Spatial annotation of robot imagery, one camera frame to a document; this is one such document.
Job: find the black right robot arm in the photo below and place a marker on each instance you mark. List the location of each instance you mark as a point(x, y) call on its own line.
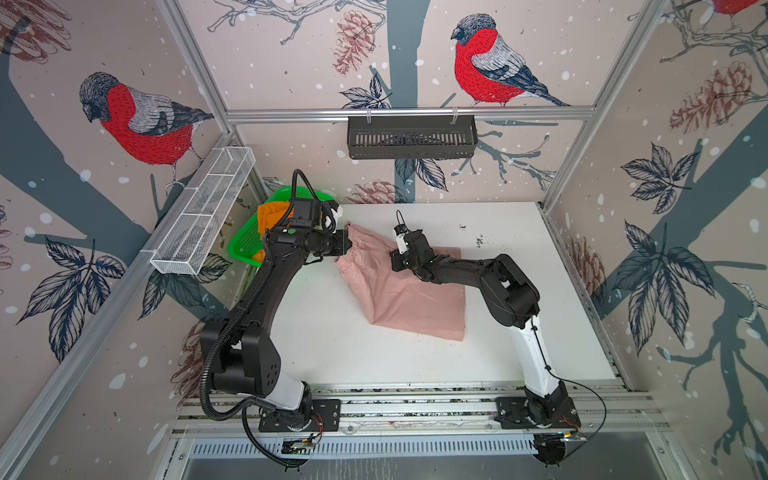
point(512, 300)

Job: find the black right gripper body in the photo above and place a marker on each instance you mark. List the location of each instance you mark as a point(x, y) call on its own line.
point(407, 259)

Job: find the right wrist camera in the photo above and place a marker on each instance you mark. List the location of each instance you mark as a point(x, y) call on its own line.
point(400, 231)

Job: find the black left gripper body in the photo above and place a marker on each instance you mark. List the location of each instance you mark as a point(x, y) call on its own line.
point(337, 242)

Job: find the aluminium horizontal frame bar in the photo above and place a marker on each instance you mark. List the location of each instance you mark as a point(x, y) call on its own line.
point(578, 113)

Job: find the pink shorts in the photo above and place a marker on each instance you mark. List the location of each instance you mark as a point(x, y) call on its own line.
point(399, 300)

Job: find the black hanging wall basket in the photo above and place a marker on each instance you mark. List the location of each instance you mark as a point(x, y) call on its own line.
point(411, 137)

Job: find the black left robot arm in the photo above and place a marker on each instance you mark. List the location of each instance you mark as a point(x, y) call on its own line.
point(241, 365)

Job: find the orange shorts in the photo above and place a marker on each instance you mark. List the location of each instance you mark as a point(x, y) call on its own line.
point(269, 215)

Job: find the white wire wall basket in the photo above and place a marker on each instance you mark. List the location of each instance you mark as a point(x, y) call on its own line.
point(192, 235)

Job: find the aluminium corner frame post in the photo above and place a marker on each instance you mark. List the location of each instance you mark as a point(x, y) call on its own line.
point(642, 31)

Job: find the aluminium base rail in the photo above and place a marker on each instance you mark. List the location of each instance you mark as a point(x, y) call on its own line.
point(394, 409)

